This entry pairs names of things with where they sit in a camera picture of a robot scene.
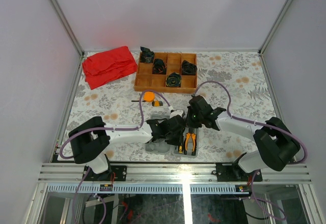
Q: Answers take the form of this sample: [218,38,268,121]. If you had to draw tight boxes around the orange handled pliers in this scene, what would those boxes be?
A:
[183,128,197,156]

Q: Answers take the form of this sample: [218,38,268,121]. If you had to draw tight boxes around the grey plastic tool case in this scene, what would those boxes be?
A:
[144,129,199,158]

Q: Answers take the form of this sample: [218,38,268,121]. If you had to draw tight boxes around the black yellow phillips screwdriver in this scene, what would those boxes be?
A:
[178,135,184,154]

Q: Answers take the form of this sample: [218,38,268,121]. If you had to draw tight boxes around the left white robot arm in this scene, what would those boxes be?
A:
[69,115,185,181]

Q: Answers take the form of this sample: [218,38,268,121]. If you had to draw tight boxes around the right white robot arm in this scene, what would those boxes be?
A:
[187,95,301,181]

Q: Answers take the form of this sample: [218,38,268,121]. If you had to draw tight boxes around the orange hex key set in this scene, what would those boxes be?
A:
[152,100,163,107]

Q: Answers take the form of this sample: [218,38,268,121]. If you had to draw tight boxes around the orange tape measure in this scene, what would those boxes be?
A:
[132,92,155,102]

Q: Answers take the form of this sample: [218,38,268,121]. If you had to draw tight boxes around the rolled dark belt bottom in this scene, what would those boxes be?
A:
[166,72,182,88]

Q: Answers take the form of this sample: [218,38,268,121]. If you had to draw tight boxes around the rolled dark belt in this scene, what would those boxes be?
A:
[181,60,197,75]
[152,59,167,75]
[166,72,182,88]

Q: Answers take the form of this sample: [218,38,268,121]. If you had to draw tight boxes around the rolled dark belt right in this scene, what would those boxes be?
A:
[181,60,197,75]

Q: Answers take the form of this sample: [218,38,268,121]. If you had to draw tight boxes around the rolled dark belt upper left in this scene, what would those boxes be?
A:
[152,59,167,75]

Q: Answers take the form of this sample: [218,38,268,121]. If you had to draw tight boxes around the rolled dark belt outside tray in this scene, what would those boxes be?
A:
[140,46,155,64]

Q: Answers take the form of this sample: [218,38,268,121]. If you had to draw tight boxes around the red folded cloth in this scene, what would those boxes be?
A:
[82,46,138,90]

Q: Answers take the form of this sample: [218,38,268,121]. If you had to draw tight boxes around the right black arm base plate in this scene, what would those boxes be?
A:
[211,163,254,182]

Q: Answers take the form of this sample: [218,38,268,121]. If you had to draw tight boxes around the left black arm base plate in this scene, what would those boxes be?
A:
[85,165,127,183]

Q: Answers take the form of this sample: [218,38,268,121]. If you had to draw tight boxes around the aluminium mounting rail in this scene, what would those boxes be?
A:
[38,163,312,184]

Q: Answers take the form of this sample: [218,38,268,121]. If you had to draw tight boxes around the white slotted cable duct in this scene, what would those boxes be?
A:
[47,183,250,195]

